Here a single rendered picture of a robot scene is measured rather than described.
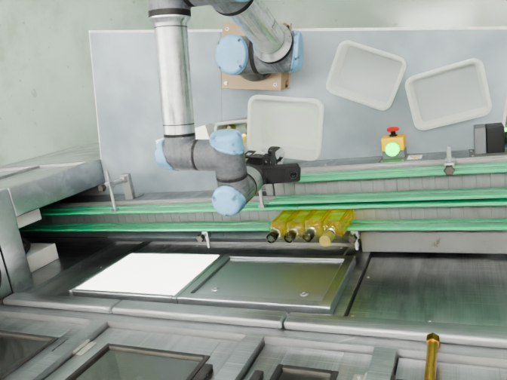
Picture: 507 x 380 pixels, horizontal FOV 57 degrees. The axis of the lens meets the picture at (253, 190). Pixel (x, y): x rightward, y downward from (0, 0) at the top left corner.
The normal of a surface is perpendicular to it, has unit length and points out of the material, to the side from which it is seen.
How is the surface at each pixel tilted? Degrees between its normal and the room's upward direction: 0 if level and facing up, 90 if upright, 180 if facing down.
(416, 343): 90
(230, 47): 7
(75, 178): 90
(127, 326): 0
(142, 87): 0
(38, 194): 90
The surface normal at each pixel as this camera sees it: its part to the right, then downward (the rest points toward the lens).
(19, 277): 0.91, -0.04
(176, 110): 0.07, 0.22
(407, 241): -0.38, 0.27
